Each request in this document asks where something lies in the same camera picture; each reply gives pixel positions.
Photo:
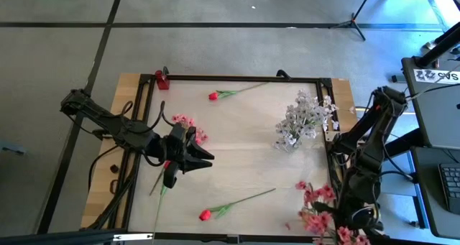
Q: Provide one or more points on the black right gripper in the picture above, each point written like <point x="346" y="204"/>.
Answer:
<point x="363" y="216"/>

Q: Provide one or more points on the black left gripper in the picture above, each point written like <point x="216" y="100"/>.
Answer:
<point x="174" y="148"/>

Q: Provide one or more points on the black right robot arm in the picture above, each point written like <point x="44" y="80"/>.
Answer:
<point x="363" y="137"/>

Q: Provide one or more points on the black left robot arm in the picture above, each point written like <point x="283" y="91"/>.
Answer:
<point x="108" y="121"/>

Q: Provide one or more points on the red glass vase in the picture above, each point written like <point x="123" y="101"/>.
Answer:
<point x="162" y="81"/>

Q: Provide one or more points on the black clamp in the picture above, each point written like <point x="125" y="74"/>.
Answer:
<point x="165" y="70"/>
<point x="284" y="73"/>

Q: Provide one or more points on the grey equipment cart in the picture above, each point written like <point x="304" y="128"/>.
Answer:
<point x="438" y="112"/>

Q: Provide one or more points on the black diagonal pole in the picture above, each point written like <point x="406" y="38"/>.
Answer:
<point x="438" y="45"/>

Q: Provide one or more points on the black tripod stand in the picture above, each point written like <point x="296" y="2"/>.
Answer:
<point x="354" y="22"/>

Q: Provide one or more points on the black aluminium table frame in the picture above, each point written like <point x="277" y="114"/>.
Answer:
<point x="233" y="78"/>

